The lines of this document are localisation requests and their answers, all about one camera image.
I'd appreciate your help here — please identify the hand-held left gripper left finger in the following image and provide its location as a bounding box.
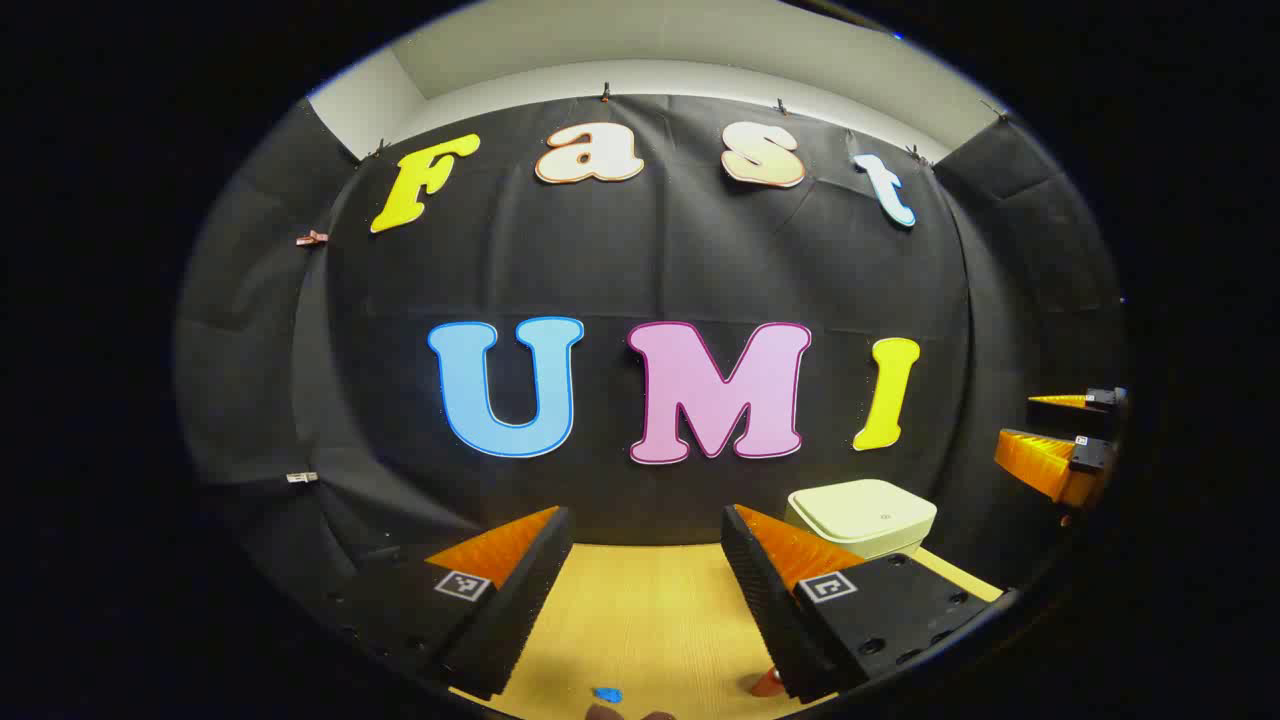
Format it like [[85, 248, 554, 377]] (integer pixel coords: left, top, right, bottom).
[[325, 505, 574, 701]]

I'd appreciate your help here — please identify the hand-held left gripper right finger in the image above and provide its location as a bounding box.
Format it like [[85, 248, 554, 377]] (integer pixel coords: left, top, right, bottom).
[[720, 503, 993, 704]]

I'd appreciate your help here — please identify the pale green desktop garbage bin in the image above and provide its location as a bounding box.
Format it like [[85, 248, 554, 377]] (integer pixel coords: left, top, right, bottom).
[[784, 479, 939, 561]]

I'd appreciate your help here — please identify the wooden desktop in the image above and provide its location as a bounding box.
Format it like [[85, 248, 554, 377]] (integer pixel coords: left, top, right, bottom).
[[448, 543, 1004, 720]]

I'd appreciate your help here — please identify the black backdrop cloth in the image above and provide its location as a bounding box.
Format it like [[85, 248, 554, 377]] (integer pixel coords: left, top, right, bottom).
[[172, 92, 1131, 641]]

